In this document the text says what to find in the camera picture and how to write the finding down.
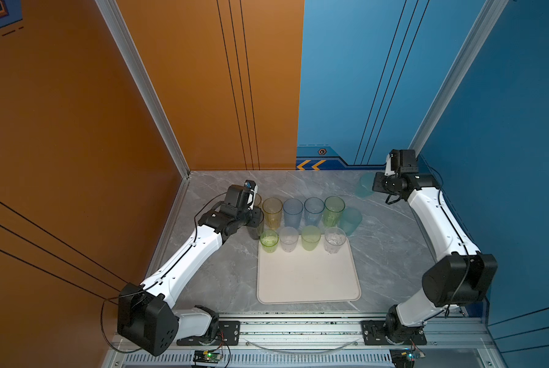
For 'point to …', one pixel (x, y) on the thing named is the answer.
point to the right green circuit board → (402, 357)
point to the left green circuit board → (207, 356)
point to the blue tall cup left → (293, 208)
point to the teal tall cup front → (351, 218)
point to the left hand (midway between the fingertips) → (256, 208)
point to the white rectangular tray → (307, 276)
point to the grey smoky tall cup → (255, 232)
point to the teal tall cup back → (366, 187)
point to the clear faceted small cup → (334, 238)
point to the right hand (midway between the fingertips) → (376, 182)
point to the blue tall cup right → (313, 208)
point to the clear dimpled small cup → (288, 236)
